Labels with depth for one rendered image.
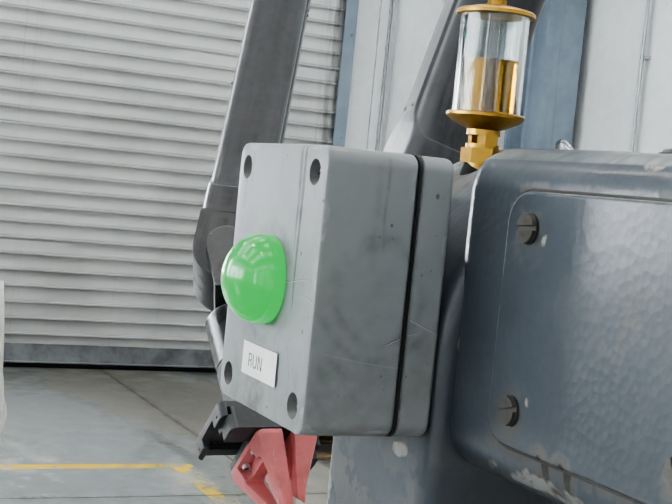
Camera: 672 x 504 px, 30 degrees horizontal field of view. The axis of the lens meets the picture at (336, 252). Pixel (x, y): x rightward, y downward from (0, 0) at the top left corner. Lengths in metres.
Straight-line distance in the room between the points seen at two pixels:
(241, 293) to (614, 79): 8.62
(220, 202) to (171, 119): 7.14
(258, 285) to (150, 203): 7.80
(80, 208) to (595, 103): 3.67
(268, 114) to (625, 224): 0.83
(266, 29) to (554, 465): 0.89
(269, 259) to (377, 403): 0.06
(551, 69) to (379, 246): 8.66
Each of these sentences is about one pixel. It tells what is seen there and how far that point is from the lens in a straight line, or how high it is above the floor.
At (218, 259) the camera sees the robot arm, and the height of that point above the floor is 1.25.
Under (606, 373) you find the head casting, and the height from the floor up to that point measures 1.28.
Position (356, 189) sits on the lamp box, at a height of 1.32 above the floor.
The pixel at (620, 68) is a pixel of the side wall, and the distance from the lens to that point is 8.96.
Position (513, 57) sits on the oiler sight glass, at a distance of 0.46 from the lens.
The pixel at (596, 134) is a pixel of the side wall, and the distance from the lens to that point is 9.07.
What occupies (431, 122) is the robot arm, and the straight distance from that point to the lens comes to 0.75.
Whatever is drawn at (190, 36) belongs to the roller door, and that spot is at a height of 2.19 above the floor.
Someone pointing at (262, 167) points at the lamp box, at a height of 1.32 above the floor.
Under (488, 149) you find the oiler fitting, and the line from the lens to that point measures 0.46.
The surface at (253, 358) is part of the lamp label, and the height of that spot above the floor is 1.26.
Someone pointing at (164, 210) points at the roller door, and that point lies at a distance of 8.22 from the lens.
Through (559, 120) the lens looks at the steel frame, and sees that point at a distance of 9.08.
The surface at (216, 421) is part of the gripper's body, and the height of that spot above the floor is 1.13.
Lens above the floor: 1.32
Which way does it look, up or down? 3 degrees down
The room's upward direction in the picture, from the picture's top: 6 degrees clockwise
